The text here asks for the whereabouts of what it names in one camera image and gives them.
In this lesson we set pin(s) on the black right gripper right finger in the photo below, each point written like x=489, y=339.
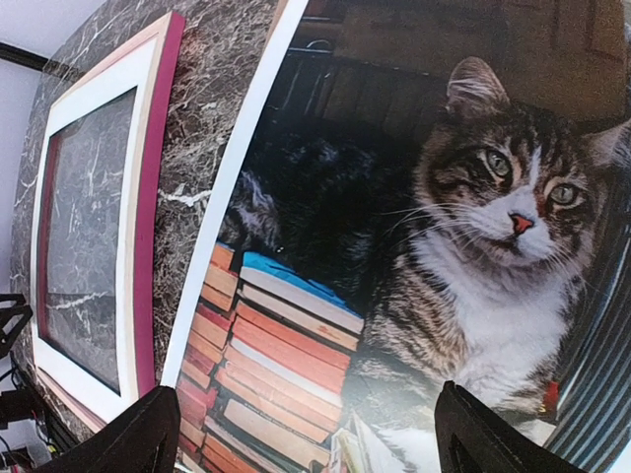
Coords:
x=472, y=438

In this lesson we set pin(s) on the cat and books photo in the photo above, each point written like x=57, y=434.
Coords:
x=415, y=195

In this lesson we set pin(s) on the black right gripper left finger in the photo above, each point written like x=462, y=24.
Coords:
x=143, y=438

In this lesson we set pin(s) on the white photo mat board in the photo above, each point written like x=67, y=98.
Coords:
x=93, y=213

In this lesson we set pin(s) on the clear acrylic sheet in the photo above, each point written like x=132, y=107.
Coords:
x=84, y=200

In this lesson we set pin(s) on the pink wooden picture frame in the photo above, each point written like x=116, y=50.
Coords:
x=145, y=63

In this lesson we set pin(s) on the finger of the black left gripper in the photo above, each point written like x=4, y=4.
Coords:
x=15, y=315

